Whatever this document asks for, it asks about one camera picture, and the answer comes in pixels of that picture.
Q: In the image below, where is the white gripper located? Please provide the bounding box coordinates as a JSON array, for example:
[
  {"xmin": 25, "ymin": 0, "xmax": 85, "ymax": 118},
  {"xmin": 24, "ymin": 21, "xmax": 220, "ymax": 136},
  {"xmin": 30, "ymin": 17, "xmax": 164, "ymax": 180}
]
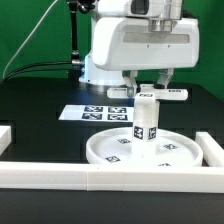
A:
[{"xmin": 92, "ymin": 17, "xmax": 199, "ymax": 98}]

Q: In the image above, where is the white cross-shaped table base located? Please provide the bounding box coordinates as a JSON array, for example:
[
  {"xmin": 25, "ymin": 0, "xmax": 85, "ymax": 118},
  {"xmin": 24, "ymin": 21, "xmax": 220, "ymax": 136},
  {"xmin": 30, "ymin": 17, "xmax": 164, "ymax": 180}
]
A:
[{"xmin": 107, "ymin": 84, "xmax": 188, "ymax": 101}]

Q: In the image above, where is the white round table top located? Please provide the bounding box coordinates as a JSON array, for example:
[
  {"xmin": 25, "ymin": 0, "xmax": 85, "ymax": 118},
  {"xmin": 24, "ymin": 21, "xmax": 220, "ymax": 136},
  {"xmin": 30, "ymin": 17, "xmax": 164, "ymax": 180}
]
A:
[{"xmin": 86, "ymin": 127, "xmax": 203, "ymax": 167}]

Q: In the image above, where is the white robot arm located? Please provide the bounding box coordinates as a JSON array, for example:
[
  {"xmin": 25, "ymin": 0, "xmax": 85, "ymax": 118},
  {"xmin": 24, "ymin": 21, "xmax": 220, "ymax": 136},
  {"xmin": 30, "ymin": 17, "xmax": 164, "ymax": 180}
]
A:
[{"xmin": 80, "ymin": 0, "xmax": 199, "ymax": 97}]

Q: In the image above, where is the white marker sheet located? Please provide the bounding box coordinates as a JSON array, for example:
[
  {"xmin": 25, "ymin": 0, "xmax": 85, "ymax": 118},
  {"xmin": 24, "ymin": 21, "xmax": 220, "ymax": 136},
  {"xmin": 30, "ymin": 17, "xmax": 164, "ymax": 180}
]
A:
[{"xmin": 59, "ymin": 105, "xmax": 134, "ymax": 122}]

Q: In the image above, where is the black camera stand pole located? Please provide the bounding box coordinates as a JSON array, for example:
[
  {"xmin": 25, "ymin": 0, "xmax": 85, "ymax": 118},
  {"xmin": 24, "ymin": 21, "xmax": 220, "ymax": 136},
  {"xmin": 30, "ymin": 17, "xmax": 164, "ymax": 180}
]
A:
[{"xmin": 66, "ymin": 0, "xmax": 82, "ymax": 66}]

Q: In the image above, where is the white right fence rail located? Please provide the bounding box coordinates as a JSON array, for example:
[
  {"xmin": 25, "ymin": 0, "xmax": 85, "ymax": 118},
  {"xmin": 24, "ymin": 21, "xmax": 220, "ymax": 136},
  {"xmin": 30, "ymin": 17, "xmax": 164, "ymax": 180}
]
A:
[{"xmin": 195, "ymin": 132, "xmax": 224, "ymax": 168}]

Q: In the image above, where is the white fence rail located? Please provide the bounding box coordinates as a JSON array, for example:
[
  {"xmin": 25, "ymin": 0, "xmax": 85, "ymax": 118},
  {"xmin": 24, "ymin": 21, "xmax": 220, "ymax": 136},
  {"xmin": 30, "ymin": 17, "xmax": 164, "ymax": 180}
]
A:
[
  {"xmin": 0, "ymin": 126, "xmax": 12, "ymax": 156},
  {"xmin": 195, "ymin": 132, "xmax": 224, "ymax": 168},
  {"xmin": 0, "ymin": 162, "xmax": 224, "ymax": 193}
]

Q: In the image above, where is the white cable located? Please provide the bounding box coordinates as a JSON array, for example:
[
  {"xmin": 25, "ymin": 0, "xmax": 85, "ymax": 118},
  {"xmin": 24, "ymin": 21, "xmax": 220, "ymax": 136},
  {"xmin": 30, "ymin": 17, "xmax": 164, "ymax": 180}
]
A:
[{"xmin": 1, "ymin": 0, "xmax": 60, "ymax": 80}]

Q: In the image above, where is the black cable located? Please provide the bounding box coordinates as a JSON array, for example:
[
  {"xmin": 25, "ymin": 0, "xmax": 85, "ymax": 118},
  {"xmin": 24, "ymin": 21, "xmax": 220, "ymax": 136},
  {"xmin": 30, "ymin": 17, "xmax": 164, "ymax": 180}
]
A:
[{"xmin": 0, "ymin": 60, "xmax": 74, "ymax": 84}]

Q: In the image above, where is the white left fence rail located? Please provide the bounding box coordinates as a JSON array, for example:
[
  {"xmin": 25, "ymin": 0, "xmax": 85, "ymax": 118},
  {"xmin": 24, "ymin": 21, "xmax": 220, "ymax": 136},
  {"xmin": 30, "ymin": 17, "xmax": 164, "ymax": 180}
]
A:
[{"xmin": 0, "ymin": 126, "xmax": 12, "ymax": 156}]

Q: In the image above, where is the white front fence rail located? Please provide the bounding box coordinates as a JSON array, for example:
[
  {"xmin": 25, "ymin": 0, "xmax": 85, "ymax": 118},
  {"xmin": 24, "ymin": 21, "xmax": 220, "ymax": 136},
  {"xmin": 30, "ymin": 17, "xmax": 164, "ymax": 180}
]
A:
[{"xmin": 0, "ymin": 162, "xmax": 224, "ymax": 193}]

